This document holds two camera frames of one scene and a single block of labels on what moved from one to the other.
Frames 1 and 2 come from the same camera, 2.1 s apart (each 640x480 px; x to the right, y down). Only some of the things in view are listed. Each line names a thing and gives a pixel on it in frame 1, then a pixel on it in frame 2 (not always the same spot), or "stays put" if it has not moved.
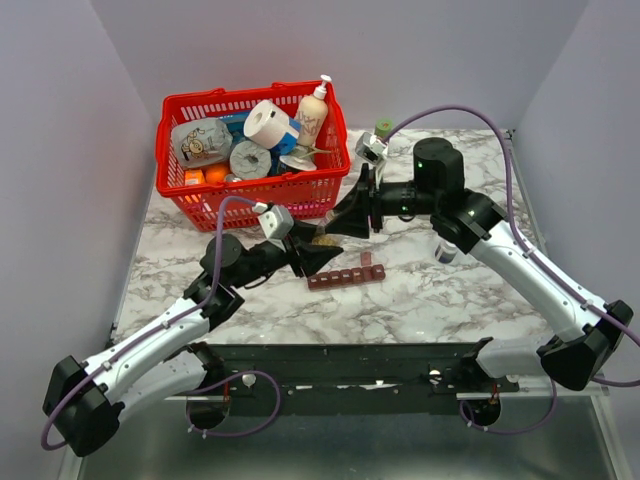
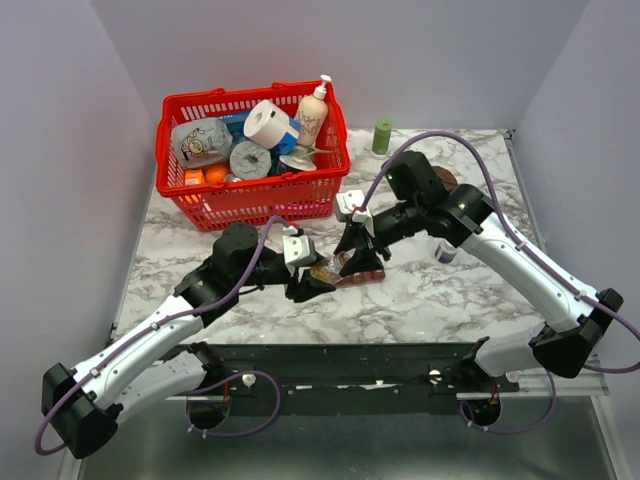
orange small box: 193,177 stays put
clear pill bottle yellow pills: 321,237 → 330,272
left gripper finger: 303,231 → 317,261
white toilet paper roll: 266,124 stays put
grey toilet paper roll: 250,161 stays put
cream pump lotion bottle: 312,115 stays put
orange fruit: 216,174 stays put
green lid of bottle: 383,127 stays put
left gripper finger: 313,257 → 307,287
